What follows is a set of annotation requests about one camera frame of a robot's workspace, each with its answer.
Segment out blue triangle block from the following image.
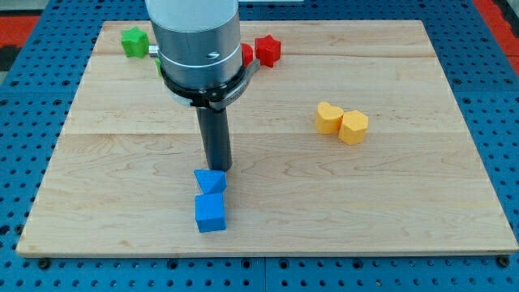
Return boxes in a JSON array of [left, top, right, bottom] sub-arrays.
[[194, 169, 227, 194]]

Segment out wooden board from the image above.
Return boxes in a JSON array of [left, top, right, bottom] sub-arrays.
[[17, 20, 518, 258]]

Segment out yellow hexagon block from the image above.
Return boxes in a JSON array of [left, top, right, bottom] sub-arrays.
[[338, 110, 369, 145]]

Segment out blue cube block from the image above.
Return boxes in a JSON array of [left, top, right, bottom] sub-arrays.
[[195, 193, 226, 233]]

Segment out green circle block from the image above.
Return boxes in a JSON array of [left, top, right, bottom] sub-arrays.
[[154, 58, 163, 78]]

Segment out red circle block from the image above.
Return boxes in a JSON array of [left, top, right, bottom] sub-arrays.
[[241, 43, 254, 67]]

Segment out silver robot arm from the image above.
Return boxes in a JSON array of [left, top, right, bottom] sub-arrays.
[[145, 0, 260, 111]]

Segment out yellow heart block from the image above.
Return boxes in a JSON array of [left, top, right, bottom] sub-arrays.
[[315, 101, 344, 135]]

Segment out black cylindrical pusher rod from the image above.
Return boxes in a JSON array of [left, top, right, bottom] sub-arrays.
[[196, 108, 232, 172]]

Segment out red star block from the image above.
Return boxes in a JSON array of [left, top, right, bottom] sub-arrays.
[[255, 35, 281, 68]]

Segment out green star block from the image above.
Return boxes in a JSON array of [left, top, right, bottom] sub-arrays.
[[121, 27, 149, 58]]

